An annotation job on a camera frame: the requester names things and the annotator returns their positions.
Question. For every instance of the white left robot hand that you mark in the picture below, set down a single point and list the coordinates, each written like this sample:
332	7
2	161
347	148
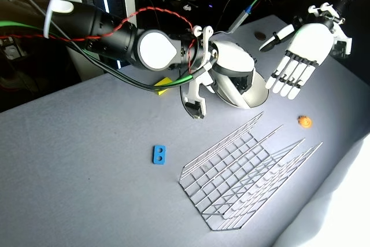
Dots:
310	43

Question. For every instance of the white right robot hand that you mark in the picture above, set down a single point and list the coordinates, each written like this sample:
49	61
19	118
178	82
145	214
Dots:
234	56

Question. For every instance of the white round ceramic plate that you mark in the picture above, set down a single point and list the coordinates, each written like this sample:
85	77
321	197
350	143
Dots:
257	92

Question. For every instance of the small brown disc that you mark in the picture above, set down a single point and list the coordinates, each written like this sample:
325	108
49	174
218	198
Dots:
260	36

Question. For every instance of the grey connector with blue tip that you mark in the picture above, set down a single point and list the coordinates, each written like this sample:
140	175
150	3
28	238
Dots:
238	22

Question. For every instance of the yellow rectangular block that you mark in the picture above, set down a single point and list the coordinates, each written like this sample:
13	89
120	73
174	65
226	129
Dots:
164	90

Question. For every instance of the small orange toy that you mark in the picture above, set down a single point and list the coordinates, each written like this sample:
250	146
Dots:
305	122

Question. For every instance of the blue block with two holes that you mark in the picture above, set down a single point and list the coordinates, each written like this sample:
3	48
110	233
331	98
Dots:
159	154

